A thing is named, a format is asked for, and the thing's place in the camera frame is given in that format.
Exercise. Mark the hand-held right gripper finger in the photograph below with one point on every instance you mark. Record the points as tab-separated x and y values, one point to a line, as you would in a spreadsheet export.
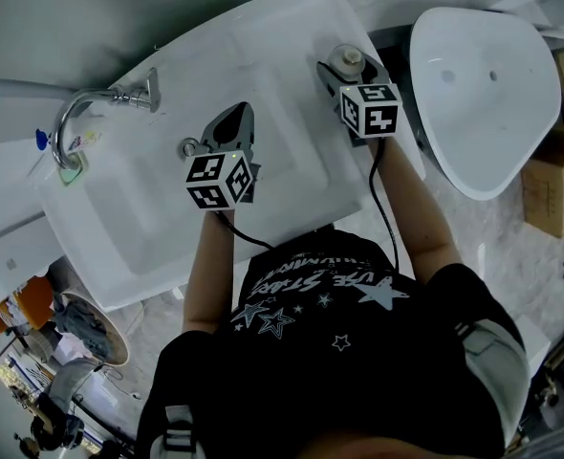
330	77
375	72

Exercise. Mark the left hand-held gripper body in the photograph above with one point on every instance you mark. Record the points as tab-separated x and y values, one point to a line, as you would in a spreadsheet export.
215	180

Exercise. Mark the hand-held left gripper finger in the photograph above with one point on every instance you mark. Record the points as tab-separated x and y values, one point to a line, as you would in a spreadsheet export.
217	129
246	132

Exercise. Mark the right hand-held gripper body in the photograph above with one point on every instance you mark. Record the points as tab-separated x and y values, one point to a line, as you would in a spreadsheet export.
370	110

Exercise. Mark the round metal drain fitting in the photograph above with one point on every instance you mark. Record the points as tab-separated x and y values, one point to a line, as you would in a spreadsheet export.
346	60

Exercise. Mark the person's left forearm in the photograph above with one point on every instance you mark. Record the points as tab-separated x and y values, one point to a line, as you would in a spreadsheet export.
210	275

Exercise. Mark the person's right forearm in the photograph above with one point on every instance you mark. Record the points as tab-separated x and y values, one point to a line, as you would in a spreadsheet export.
416	218

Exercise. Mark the small chrome drain part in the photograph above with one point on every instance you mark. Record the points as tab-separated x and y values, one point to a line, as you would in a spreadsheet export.
189	147

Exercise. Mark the white rectangular sink basin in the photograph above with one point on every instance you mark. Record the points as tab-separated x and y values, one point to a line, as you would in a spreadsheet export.
282	50

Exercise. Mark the chrome faucet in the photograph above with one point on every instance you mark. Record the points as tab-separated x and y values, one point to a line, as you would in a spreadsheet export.
119	96

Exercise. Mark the white oval wash basin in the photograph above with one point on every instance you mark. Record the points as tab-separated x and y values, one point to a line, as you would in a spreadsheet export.
483	103

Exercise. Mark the colorful sticker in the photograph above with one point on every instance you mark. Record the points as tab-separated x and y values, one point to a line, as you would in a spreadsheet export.
85	140

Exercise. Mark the green soap dish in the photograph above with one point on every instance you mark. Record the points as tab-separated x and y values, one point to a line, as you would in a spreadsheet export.
71	172

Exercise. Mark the round beige basin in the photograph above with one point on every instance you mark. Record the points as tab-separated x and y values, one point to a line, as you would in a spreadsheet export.
114	342

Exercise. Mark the gray cloth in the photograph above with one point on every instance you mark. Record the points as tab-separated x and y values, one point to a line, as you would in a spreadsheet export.
83	325

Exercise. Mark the orange bag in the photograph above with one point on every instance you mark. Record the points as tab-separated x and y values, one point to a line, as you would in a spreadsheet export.
28	299

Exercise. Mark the black star print shirt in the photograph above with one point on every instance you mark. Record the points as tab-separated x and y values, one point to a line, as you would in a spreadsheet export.
320	376

